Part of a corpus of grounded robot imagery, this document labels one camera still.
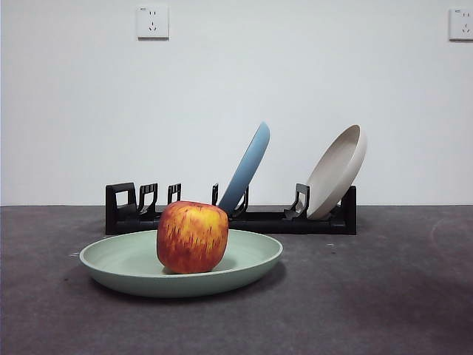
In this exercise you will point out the red yellow apple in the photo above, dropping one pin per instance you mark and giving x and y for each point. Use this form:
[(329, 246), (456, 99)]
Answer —
[(192, 236)]

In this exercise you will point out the pale green plate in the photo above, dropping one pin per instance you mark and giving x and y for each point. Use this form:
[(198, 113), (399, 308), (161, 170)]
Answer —
[(129, 281)]

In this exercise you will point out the blue plate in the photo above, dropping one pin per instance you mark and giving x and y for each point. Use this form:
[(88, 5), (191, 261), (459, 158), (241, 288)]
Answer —
[(247, 166)]

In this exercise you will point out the black plate rack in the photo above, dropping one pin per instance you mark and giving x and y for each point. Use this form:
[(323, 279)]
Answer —
[(314, 225)]

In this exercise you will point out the beige plate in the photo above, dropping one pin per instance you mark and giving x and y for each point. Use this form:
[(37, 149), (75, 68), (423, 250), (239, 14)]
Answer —
[(340, 166)]

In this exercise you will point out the white wall socket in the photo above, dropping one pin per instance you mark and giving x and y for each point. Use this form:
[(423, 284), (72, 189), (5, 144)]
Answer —
[(462, 24), (153, 22)]

